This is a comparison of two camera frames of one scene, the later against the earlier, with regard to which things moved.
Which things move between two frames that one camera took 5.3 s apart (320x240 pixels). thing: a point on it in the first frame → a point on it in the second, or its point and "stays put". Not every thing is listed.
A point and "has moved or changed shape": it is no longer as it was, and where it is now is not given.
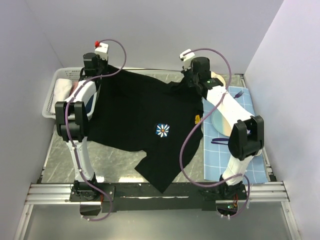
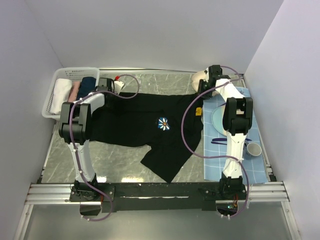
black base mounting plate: x=135 y=197 stays put
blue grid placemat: x=216 y=156 stays put
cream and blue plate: x=220 y=124 stays put
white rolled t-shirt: x=61 y=91 stays put
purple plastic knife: x=220 y=139 stays put
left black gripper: x=105 y=62 → x=112 y=90
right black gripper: x=185 y=73 → x=201 y=83
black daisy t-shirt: x=136 y=112 has moved or changed shape
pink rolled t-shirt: x=74 y=85 stays put
